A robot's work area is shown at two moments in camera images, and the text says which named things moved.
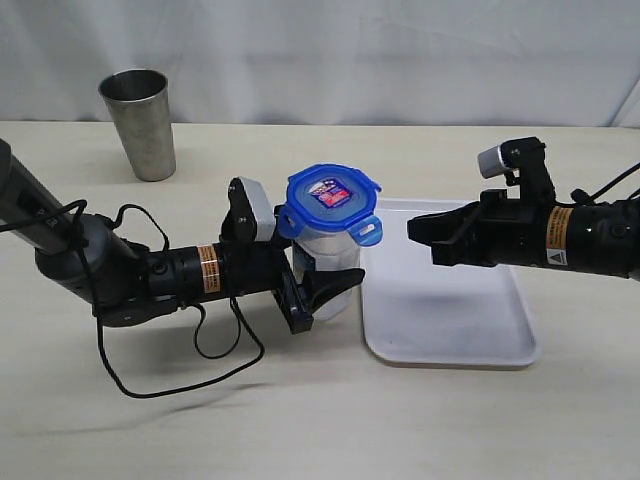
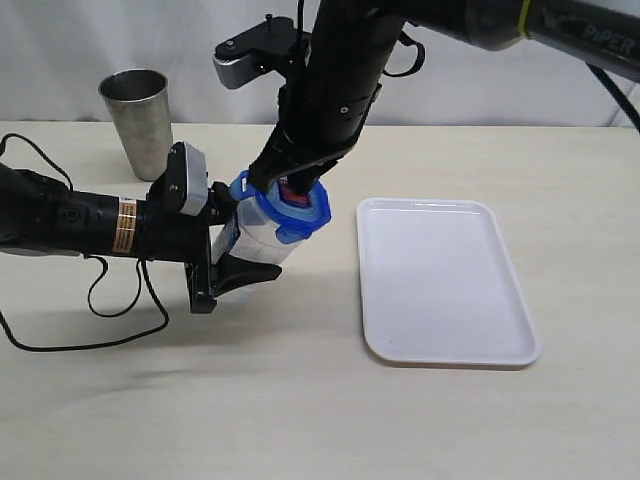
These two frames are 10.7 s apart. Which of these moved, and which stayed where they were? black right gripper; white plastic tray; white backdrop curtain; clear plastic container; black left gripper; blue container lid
Moved: blue container lid; clear plastic container; black left gripper; black right gripper
Stayed: white plastic tray; white backdrop curtain
